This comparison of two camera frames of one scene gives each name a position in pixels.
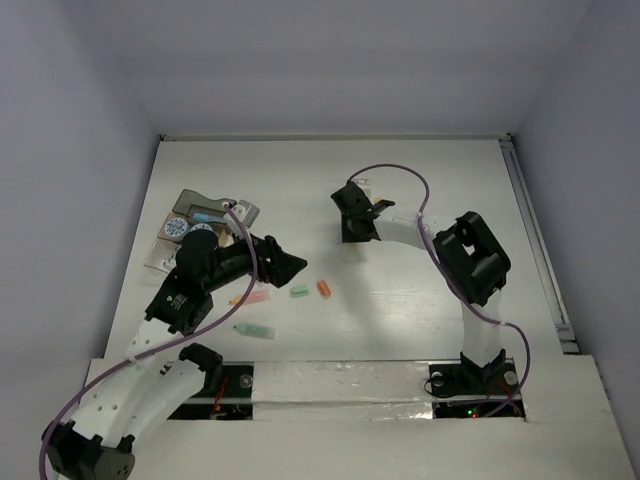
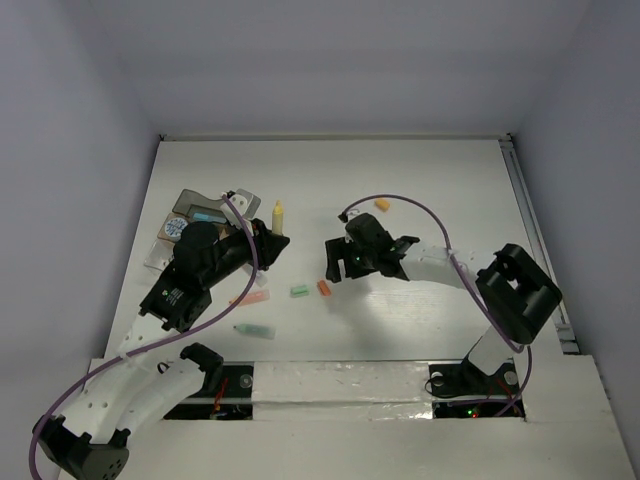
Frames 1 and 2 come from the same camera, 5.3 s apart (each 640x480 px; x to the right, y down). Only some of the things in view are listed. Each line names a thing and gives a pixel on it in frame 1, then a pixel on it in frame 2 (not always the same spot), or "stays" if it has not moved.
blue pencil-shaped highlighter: x=203 y=217 stays
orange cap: x=324 y=288 stays
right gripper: x=350 y=235 -> x=339 y=248
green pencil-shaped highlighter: x=255 y=331 stays
